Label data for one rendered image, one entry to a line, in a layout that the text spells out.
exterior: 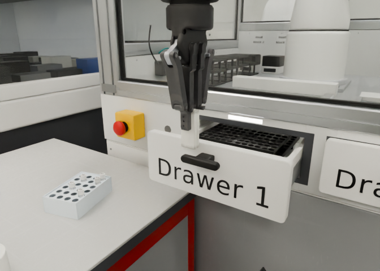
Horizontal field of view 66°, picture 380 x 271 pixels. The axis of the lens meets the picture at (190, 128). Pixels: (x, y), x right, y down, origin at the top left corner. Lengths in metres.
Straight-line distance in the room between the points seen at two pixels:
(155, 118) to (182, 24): 0.39
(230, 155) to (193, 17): 0.23
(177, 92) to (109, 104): 0.47
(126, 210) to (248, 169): 0.29
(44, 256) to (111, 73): 0.51
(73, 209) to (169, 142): 0.23
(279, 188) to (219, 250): 0.40
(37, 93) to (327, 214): 1.00
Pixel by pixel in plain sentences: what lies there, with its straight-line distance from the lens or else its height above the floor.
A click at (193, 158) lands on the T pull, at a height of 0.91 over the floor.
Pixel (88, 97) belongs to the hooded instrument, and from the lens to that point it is 1.33.
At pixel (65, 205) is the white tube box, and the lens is 0.65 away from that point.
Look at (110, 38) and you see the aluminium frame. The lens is 0.88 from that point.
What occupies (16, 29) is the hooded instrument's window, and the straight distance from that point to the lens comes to 1.19.
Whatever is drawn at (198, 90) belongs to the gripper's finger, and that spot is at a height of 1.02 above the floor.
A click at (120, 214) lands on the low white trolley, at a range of 0.65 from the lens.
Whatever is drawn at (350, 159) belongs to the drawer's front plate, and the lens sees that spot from 0.61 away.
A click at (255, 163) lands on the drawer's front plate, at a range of 0.49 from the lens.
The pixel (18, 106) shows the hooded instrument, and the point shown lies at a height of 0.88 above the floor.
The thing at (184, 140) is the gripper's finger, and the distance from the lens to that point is 0.52.
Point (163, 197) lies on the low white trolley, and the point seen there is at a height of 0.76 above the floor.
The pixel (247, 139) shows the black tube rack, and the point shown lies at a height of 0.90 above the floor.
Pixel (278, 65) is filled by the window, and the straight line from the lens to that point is 0.63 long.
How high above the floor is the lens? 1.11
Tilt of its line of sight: 18 degrees down
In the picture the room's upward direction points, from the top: straight up
